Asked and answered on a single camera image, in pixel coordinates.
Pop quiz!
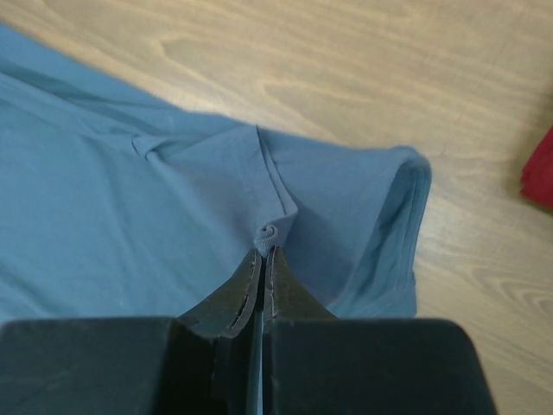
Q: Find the folded red t-shirt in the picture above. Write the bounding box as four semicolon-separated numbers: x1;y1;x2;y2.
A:
520;128;553;211

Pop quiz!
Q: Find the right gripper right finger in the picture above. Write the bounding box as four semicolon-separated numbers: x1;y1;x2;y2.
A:
262;249;497;414

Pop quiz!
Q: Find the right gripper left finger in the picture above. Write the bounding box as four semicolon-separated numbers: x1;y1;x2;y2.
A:
1;252;263;414

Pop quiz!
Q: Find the blue-grey t-shirt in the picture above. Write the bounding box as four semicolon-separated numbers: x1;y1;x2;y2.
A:
1;27;431;321

